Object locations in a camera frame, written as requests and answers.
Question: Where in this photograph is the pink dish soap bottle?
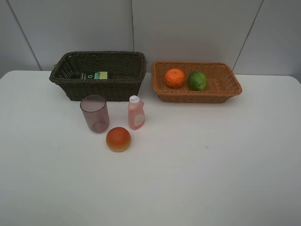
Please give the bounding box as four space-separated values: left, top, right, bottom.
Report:
128 95 145 130

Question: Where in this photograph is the red orange round bun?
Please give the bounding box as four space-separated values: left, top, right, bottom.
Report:
106 127 131 153

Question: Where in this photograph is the orange tangerine fruit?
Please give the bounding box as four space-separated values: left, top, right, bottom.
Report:
165 68 185 89

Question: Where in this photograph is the translucent purple plastic cup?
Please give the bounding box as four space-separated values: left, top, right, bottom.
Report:
80 95 110 133

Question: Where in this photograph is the green lime fruit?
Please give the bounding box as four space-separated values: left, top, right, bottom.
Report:
188 71 207 91

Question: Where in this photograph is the dark green pump bottle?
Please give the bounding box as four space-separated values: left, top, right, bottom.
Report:
80 72 109 80

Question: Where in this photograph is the dark brown wicker basket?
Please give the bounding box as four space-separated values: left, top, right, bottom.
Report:
49 51 146 102

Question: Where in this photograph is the light orange wicker basket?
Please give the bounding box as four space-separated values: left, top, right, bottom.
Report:
151 61 242 104

